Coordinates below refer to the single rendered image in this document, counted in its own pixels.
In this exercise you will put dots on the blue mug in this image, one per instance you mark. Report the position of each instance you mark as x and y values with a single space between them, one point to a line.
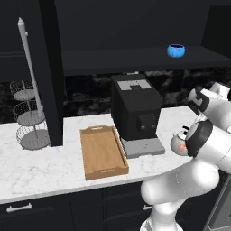
176 51

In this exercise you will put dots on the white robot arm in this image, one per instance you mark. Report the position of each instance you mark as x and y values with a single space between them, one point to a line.
186 180

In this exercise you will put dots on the grey kettle with red mark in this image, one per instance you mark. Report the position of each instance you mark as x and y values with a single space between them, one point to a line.
178 143

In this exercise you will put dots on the black coffee machine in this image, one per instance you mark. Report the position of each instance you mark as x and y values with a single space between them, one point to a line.
135 111

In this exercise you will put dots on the black cabinet door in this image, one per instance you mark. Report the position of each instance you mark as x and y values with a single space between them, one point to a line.
52 75
218 30

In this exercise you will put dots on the black drawer front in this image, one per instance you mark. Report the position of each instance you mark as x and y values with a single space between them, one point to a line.
36 215
120 207

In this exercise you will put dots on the grey appliance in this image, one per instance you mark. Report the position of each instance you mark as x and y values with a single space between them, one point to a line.
221 210

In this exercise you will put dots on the black open cabinet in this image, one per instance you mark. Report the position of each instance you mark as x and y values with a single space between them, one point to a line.
135 60

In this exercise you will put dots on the wooden tray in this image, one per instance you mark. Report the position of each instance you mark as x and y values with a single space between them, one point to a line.
102 152

